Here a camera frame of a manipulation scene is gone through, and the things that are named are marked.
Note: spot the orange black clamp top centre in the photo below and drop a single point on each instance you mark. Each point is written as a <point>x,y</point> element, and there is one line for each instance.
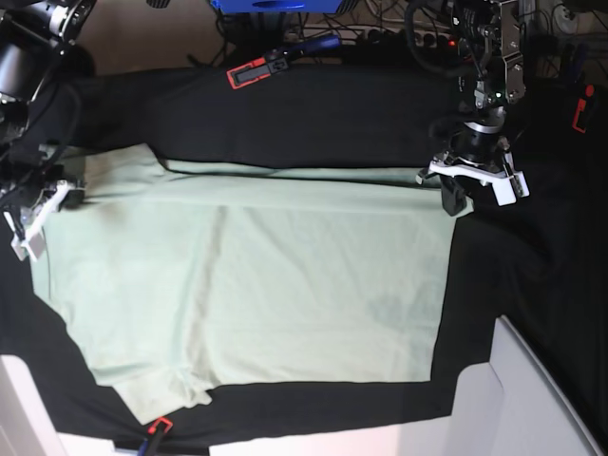
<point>278,60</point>

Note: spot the white power strip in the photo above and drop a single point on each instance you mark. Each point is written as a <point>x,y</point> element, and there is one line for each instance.
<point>424,37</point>

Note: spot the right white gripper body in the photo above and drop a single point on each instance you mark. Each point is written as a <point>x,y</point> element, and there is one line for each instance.
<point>27,216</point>

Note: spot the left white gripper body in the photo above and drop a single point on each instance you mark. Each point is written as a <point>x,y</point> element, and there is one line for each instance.
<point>507,184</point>

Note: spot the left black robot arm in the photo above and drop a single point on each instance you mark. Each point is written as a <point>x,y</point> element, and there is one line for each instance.
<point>489,70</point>

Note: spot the orange black clamp top right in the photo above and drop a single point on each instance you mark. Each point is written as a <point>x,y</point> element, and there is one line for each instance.
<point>573,77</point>

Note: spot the light green T-shirt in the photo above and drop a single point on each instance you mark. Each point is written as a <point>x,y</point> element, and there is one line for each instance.
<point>176,280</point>

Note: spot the black table cloth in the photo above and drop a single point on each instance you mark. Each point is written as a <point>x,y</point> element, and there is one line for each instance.
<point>542,261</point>

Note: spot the white foam board left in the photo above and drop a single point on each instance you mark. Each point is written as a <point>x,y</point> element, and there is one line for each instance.
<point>26,428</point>

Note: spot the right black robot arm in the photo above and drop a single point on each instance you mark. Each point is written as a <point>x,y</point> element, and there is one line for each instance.
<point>36,37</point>

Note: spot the blue plastic box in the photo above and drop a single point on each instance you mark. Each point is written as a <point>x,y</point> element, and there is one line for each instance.
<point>295,6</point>

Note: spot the orange black clamp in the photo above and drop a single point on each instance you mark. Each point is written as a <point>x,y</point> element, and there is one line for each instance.
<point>278,60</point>
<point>573,77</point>

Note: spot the orange blue clamp bottom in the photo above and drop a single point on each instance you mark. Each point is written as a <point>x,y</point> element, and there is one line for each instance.
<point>155,435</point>

